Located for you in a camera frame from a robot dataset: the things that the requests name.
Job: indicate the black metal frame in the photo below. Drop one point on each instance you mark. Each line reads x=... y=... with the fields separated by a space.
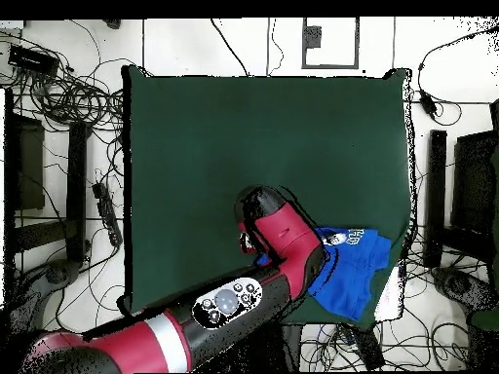
x=29 y=163

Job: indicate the black upright stand bar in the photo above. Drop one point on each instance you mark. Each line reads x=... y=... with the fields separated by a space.
x=436 y=194
x=76 y=187

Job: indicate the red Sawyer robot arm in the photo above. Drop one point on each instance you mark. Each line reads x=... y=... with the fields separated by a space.
x=288 y=237

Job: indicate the grey stand foot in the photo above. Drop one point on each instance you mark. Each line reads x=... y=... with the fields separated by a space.
x=460 y=284
x=58 y=274

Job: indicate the grey rectangular frame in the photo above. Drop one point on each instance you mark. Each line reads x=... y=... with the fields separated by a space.
x=356 y=43

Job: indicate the blue printed shirt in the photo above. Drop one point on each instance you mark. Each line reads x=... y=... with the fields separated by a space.
x=351 y=272

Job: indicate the black flat box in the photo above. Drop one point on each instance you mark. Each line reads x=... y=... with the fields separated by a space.
x=368 y=346

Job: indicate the black power adapter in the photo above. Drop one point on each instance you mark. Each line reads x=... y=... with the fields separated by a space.
x=428 y=104

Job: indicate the dark green table cloth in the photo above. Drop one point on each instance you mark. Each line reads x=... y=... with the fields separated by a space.
x=234 y=156

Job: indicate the small dark grey box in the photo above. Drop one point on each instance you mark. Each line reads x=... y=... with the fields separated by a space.
x=312 y=37

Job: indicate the large black box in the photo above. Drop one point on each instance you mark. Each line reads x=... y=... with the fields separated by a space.
x=473 y=183

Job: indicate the black power strip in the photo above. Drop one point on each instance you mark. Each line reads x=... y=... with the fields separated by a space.
x=107 y=212

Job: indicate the black electronics box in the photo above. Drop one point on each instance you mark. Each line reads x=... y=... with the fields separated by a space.
x=33 y=60

